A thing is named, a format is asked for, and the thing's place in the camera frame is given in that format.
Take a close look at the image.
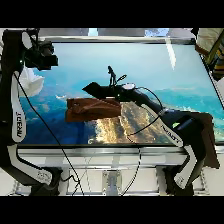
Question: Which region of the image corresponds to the white garment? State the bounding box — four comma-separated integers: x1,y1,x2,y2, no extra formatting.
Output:
19,65,45,98

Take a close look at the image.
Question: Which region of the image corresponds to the black cable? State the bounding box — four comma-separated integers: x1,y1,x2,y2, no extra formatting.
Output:
127,86,165,137
13,71,86,197

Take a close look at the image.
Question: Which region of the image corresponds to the silver frame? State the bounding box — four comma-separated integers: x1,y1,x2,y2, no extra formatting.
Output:
0,143,224,197

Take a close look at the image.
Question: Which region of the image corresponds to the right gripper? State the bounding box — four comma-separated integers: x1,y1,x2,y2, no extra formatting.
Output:
82,81,118,100

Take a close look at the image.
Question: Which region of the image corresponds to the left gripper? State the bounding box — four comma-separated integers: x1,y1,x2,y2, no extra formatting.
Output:
25,41,60,72

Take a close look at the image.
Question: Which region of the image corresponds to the dark brown garment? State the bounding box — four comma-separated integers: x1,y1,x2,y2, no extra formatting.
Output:
194,112,222,170

